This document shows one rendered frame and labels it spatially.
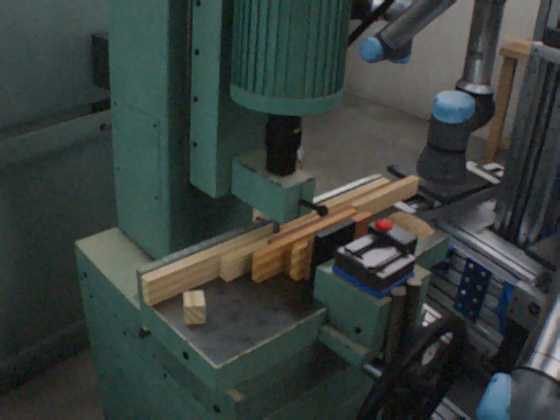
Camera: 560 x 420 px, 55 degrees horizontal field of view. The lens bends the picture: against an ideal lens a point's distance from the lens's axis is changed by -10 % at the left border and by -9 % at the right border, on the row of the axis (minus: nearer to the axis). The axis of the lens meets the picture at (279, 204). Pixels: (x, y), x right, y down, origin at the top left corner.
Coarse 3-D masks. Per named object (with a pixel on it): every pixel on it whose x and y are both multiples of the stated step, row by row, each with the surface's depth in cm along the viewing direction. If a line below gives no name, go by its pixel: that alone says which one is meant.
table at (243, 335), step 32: (416, 256) 110; (192, 288) 97; (224, 288) 97; (256, 288) 98; (288, 288) 99; (160, 320) 90; (224, 320) 90; (256, 320) 91; (288, 320) 91; (320, 320) 94; (416, 320) 98; (192, 352) 85; (224, 352) 84; (256, 352) 86; (288, 352) 92; (352, 352) 90; (224, 384) 83
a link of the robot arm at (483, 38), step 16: (480, 0) 147; (496, 0) 144; (480, 16) 148; (496, 16) 147; (480, 32) 150; (496, 32) 149; (480, 48) 152; (496, 48) 153; (464, 64) 158; (480, 64) 154; (464, 80) 159; (480, 80) 156; (480, 96) 156; (480, 112) 156; (480, 128) 166
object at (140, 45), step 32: (128, 0) 99; (160, 0) 91; (128, 32) 102; (160, 32) 94; (128, 64) 105; (160, 64) 97; (128, 96) 108; (160, 96) 99; (128, 128) 111; (160, 128) 102; (128, 160) 115; (160, 160) 106; (128, 192) 120; (160, 192) 109; (192, 192) 112; (128, 224) 124; (160, 224) 113; (192, 224) 115; (224, 224) 121; (160, 256) 117
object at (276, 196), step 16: (240, 160) 101; (256, 160) 102; (240, 176) 101; (256, 176) 98; (272, 176) 97; (288, 176) 97; (304, 176) 97; (240, 192) 103; (256, 192) 99; (272, 192) 96; (288, 192) 94; (304, 192) 97; (256, 208) 101; (272, 208) 97; (288, 208) 96; (304, 208) 99
